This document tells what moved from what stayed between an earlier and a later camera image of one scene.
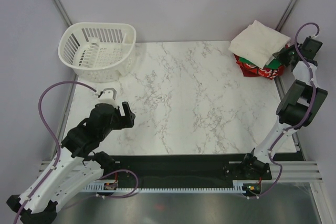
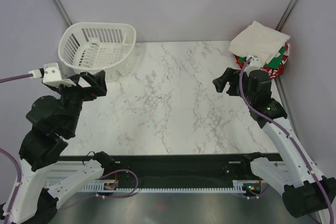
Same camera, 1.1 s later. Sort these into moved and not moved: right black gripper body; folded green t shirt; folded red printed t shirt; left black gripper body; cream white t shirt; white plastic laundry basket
Moved: left black gripper body; right black gripper body
Not moved: folded red printed t shirt; cream white t shirt; folded green t shirt; white plastic laundry basket
